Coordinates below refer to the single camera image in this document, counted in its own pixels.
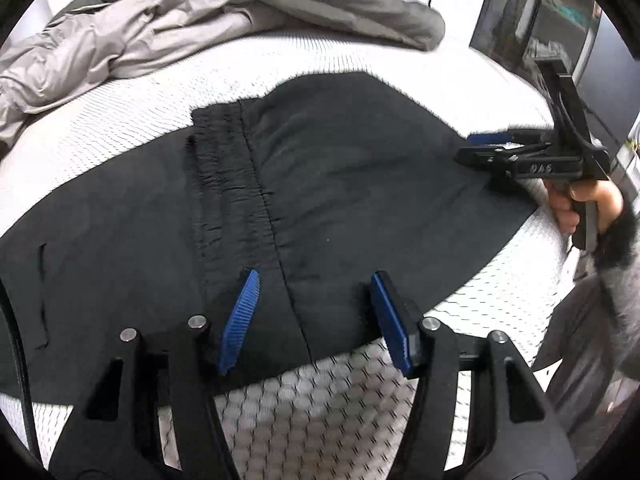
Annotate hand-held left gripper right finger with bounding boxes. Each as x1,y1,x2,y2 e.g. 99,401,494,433
369,271,578,480

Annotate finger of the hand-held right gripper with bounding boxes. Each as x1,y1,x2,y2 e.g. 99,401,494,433
467,129,555,147
454,142,548,170

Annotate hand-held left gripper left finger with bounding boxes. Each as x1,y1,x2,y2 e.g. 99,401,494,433
47,267,261,480

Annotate black pants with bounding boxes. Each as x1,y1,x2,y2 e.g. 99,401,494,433
0,71,538,403

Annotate person's right hand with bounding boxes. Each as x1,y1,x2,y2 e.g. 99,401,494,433
546,182,624,235

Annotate white mattress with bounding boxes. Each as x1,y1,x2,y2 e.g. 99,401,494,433
0,25,576,480

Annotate dark glass cabinet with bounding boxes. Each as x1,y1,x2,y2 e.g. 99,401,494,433
470,0,640,161

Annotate person's grey trouser leg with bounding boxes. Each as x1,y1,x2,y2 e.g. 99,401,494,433
532,275,631,461

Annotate grey-green garment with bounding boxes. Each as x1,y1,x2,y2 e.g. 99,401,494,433
125,0,446,52

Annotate light beige crumpled garment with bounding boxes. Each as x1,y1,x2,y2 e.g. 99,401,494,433
0,0,286,146

